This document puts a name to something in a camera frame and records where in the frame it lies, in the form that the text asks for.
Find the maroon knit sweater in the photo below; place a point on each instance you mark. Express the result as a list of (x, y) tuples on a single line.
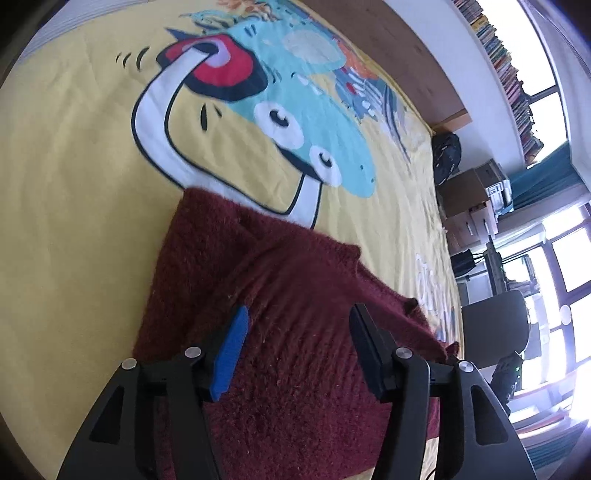
[(297, 407)]

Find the black backpack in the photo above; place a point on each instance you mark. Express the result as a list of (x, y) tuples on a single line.
[(447, 156)]

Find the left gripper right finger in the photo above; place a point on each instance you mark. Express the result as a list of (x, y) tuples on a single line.
[(476, 437)]

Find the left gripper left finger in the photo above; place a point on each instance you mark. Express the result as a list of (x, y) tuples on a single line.
[(116, 439)]

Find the dark office chair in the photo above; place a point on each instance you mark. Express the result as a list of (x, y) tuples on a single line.
[(494, 328)]

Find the teal curtain right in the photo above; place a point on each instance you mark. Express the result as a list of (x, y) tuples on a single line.
[(544, 179)]

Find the row of books on shelf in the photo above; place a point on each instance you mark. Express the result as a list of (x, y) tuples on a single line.
[(501, 60)]

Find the wooden headboard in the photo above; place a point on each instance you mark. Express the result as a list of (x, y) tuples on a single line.
[(384, 36)]

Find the yellow printed bedspread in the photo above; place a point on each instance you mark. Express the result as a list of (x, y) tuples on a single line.
[(104, 128)]

